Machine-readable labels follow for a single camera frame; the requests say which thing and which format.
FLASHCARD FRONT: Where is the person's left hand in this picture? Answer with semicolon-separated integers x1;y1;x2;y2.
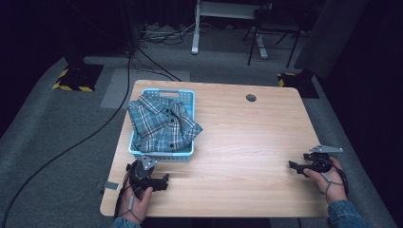
118;179;155;224

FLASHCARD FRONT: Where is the black metal chair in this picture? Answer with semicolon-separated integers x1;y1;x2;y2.
241;3;302;69

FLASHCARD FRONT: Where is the white desk frame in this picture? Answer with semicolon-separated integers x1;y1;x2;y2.
190;0;270;60

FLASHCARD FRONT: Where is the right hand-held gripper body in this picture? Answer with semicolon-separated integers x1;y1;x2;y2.
302;144;344;174

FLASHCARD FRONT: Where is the tangle of floor cables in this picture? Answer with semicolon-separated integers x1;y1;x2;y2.
138;22;199;46

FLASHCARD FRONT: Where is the person's right hand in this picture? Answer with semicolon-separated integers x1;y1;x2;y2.
302;157;349;204

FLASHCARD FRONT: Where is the small grey tag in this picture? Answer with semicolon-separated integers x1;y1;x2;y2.
103;180;120;192

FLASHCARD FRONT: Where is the grey leaning panel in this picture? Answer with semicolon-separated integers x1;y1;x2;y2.
293;0;371;80

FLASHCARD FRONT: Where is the thin black floor cable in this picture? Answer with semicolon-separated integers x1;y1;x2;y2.
130;47;183;83

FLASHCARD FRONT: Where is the blue plaid shirt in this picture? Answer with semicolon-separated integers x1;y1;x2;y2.
126;93;204;154

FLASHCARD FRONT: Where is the yellow black striped base plate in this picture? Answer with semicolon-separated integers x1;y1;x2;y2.
51;64;105;93
277;71;320;100

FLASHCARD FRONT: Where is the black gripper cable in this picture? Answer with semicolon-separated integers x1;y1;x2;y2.
329;160;350;199
114;181;134;220

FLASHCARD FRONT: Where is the long black floor cable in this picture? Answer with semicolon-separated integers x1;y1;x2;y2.
0;52;133;228

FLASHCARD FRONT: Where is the light blue plastic basket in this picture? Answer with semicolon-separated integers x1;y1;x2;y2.
127;87;196;163

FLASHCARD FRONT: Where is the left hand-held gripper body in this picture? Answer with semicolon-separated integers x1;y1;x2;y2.
125;155;160;192

